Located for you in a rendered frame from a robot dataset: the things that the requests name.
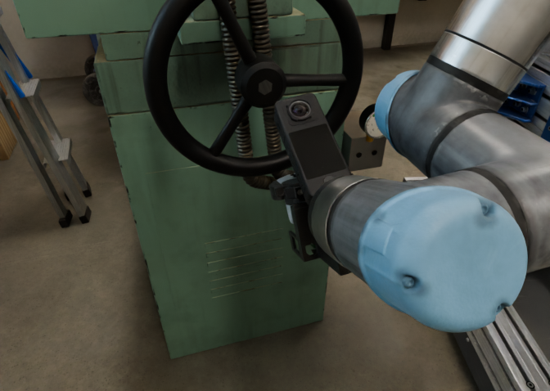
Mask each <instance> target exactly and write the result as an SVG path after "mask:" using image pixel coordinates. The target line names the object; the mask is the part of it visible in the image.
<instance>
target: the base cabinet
mask: <svg viewBox="0 0 550 391"><path fill-rule="evenodd" d="M337 91H338V89H332V90H326V91H318V92H304V93H297V94H290V95H283V96H282V98H281V99H280V100H283V99H287V98H290V97H296V96H299V95H303V94H306V93H313V94H314V95H315V96H316V98H317V99H318V103H319V105H320V106H321V108H322V112H323V113H324V115H326V114H327V112H328V111H329V110H330V108H331V105H332V103H333V101H334V100H335V97H336V94H337ZM280 100H279V101H280ZM262 110H263V108H257V107H254V106H252V107H251V108H250V110H249V111H248V113H249V114H248V116H249V121H250V122H249V125H250V126H249V128H250V135H251V141H252V142H251V143H252V148H253V149H252V151H253V153H252V154H253V158H254V157H261V156H266V155H268V150H267V146H266V145H267V142H266V141H267V139H266V135H265V133H266V132H265V131H264V130H265V127H264V125H265V124H264V120H263V118H264V117H263V111H262ZM174 112H175V114H176V115H177V117H178V119H179V121H180V122H181V124H182V125H183V127H184V128H185V129H186V130H187V131H188V132H189V133H190V134H191V135H192V136H193V137H194V138H195V139H196V140H197V141H198V142H200V143H201V144H203V145H204V146H206V147H208V148H210V147H211V146H212V144H213V143H214V141H215V139H216V138H217V136H218V135H219V134H220V132H221V131H222V129H223V127H224V125H225V124H226V122H227V121H228V119H229V117H230V116H231V114H232V104H231V102H230V101H225V102H218V103H211V104H204V105H196V106H183V107H175V108H174ZM107 119H108V123H109V125H110V131H111V135H112V138H113V141H114V144H115V150H116V154H117V156H118V160H119V166H120V169H121V173H122V175H123V179H124V185H125V188H126V191H127V194H128V200H129V203H130V206H131V210H132V213H133V219H134V222H135V225H136V228H137V234H138V238H139V240H140V244H141V247H142V253H143V257H144V259H145V263H146V266H147V272H148V275H149V278H150V282H151V288H152V290H153V294H154V297H155V301H156V307H157V309H158V313H159V316H160V322H161V325H162V328H163V332H164V335H165V340H166V343H167V347H168V350H169V356H170V358H171V359H174V358H177V357H183V356H186V355H189V354H193V353H198V352H202V351H205V350H208V349H212V348H217V347H221V346H224V345H228V344H233V343H236V342H240V341H243V340H247V339H253V338H255V337H259V336H262V335H268V334H272V333H275V332H278V331H281V330H287V329H290V328H294V327H297V326H302V325H306V324H309V323H313V322H316V321H321V320H323V313H324V305H325V298H326V290H327V276H328V268H329V266H328V265H327V264H326V263H325V262H324V261H322V260H321V259H320V258H317V259H314V260H310V261H308V262H304V261H303V260H302V259H301V258H300V257H299V256H298V255H297V254H296V253H295V252H294V251H293V250H292V247H291V239H290V235H289V231H290V230H292V231H293V232H294V233H295V227H294V224H292V223H291V222H290V219H289V217H288V213H287V209H286V203H285V200H273V199H272V197H271V193H270V190H264V189H258V188H253V187H250V185H248V184H246V182H245V181H244V180H243V177H236V176H229V175H225V174H221V173H216V172H213V171H210V170H208V169H205V168H203V167H201V166H200V165H198V164H195V163H193V162H192V161H190V160H189V159H187V158H186V157H185V156H183V155H182V154H180V153H179V152H178V151H177V150H176V149H175V148H174V147H173V146H172V145H171V144H170V143H169V142H168V141H167V139H166V138H165V137H164V135H163V134H162V133H161V131H160V130H159V128H158V127H157V125H156V122H155V120H154V119H153V117H152V115H151V112H150V111H149V110H147V111H139V112H132V113H124V114H117V115H107Z"/></svg>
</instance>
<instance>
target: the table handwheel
mask: <svg viewBox="0 0 550 391"><path fill-rule="evenodd" d="M204 1H205V0H166V1H165V3H164V5H163V6H162V8H161V9H160V10H159V12H158V14H157V16H156V18H155V20H154V22H153V24H152V26H151V30H150V32H149V34H148V38H147V43H146V46H145V51H144V57H143V65H142V76H143V85H144V91H145V95H146V99H147V104H148V106H149V109H150V112H151V115H152V117H153V119H154V120H155V122H156V125H157V127H158V128H159V130H160V131H161V133H162V134H163V135H164V137H165V138H166V139H167V141H168V142H169V143H170V144H171V145H172V146H173V147H174V148H175V149H176V150H177V151H178V152H179V153H180V154H182V155H183V156H185V157H186V158H187V159H189V160H190V161H192V162H193V163H195V164H198V165H200V166H201V167H203V168H205V169H208V170H210V171H213V172H216V173H221V174H225V175H229V176H236V177H256V176H263V175H268V174H271V173H277V172H280V171H282V170H285V169H288V168H290V167H292V165H291V162H290V159H289V157H288V154H287V153H286V150H284V151H280V152H278V153H275V154H272V155H266V156H261V157H254V158H241V157H234V156H230V155H224V154H221V153H222V151H223V149H224V147H225V146H226V145H227V143H228V141H229V140H230V138H231V136H232V135H233V133H234V132H235V130H236V129H237V127H238V125H239V124H240V123H241V121H242V120H243V119H244V117H245V116H246V114H247V112H248V111H249V110H250V108H251V107H252V106H254V107H257V108H266V107H270V106H273V105H274V104H275V103H276V102H277V101H279V100H280V99H281V98H282V96H283V95H284V93H285V91H286V88H288V87H306V86H339V88H338V91H337V94H336V97H335V100H334V101H333V103H332V105H331V108H330V110H329V111H328V112H327V114H326V115H325V117H326V119H327V122H328V124H329V126H330V128H331V131H332V133H333V135H335V134H336V132H337V131H338V130H339V129H340V127H341V125H342V124H343V123H344V122H345V120H346V118H347V116H348V115H349V113H350V111H351V109H352V107H353V105H354V102H355V99H356V97H357V95H358V90H359V87H360V83H361V79H362V75H363V40H362V35H361V32H360V28H359V25H358V21H357V18H356V16H355V14H354V11H353V9H352V7H351V6H350V4H349V2H348V0H316V1H317V2H318V3H319V4H320V5H321V6H322V7H323V8H324V10H325V11H326V12H327V14H328V15H329V16H330V18H331V20H332V22H333V24H334V26H335V27H336V31H337V33H338V35H339V38H340V44H341V50H342V74H284V72H283V70H282V69H281V68H280V67H279V65H278V64H277V63H276V62H275V61H274V60H273V59H272V58H271V57H270V56H267V55H265V54H262V53H255V52H254V51H253V50H252V48H251V46H250V44H249V42H248V40H247V38H246V36H245V35H244V33H243V31H242V29H241V26H240V25H239V23H238V21H237V18H236V17H235V14H234V12H233V10H232V8H231V6H230V4H229V1H228V0H211V1H212V3H213V4H214V6H215V8H216V10H217V12H218V13H219V15H220V17H221V19H222V21H223V23H224V24H225V26H226V28H227V30H228V32H229V34H230V36H231V38H232V41H233V42H234V45H235V47H236V49H237V51H238V53H239V55H240V57H241V58H240V60H239V61H238V65H237V68H236V71H235V83H236V86H237V88H238V89H239V91H240V93H241V94H242V97H241V99H240V100H239V102H238V104H237V106H236V108H235V109H234V111H233V112H232V114H231V116H230V117H229V119H228V121H227V122H226V124H225V125H224V127H223V129H222V131H221V132H220V134H219V135H218V136H217V138H216V139H215V141H214V143H213V144H212V146H211V147H210V148H208V147H206V146H204V145H203V144H201V143H200V142H198V141H197V140H196V139H195V138H194V137H193V136H192V135H191V134H190V133H189V132H188V131H187V130H186V129H185V128H184V127H183V125H182V124H181V122H180V121H179V119H178V117H177V115H176V114H175V112H174V108H173V107H172V104H171V100H170V98H169V90H168V83H167V70H168V63H169V55H170V52H171V48H172V46H173V43H174V40H175V38H176V36H177V34H178V31H179V30H180V29H181V27H182V25H183V23H184V22H185V20H186V19H187V18H188V17H189V16H190V15H191V13H192V12H193V11H194V10H195V9H196V8H197V7H198V6H199V5H200V4H201V3H203V2H204Z"/></svg>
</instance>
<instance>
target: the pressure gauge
mask: <svg viewBox="0 0 550 391"><path fill-rule="evenodd" d="M375 105H376V103H375V104H371V105H369V106H368V107H367V108H365V109H364V111H363V112H362V114H361V115H360V117H359V126H360V128H361V129H362V130H363V131H364V132H365V133H366V137H367V138H366V141H367V142H373V140H374V139H377V138H381V137H384V135H383V134H382V133H381V131H380V130H379V128H378V127H377V125H376V120H375Z"/></svg>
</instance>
